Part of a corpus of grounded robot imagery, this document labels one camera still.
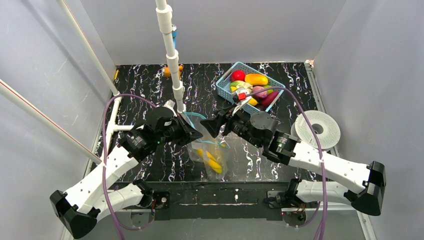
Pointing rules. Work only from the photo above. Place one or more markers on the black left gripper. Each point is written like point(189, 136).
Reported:
point(182, 127)

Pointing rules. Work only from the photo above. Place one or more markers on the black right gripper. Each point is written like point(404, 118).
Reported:
point(226, 122)

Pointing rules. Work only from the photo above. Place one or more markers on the clear zip top bag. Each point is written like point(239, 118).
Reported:
point(215, 146)

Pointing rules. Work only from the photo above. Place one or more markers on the yellow toy banana front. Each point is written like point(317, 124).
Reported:
point(209, 160)

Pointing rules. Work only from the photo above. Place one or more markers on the yellow toy banana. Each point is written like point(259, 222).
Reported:
point(253, 102)
point(209, 160)

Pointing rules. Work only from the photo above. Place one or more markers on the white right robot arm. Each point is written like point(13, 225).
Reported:
point(361, 186)

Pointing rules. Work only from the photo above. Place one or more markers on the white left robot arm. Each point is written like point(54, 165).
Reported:
point(83, 205)

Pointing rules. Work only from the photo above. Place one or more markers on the light blue plastic basket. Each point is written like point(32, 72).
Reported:
point(223, 89)

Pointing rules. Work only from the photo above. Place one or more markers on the green white toy cabbage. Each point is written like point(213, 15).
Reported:
point(240, 84)

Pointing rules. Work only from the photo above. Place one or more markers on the red toy apple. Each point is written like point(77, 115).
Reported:
point(237, 75)

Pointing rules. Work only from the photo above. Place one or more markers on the orange toy mango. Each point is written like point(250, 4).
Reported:
point(256, 79)

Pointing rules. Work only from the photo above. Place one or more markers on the green toy pear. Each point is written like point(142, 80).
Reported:
point(269, 90)

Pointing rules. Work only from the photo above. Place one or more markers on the blue clip on pipe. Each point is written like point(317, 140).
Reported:
point(174, 35)

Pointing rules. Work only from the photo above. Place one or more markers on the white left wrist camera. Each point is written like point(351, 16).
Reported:
point(170, 104)

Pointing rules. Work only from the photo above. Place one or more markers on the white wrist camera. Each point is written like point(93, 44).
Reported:
point(240, 97)
point(170, 104)

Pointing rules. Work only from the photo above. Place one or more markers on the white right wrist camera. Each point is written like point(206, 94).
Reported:
point(240, 97)

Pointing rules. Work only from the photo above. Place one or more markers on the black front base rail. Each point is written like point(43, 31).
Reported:
point(220, 200)

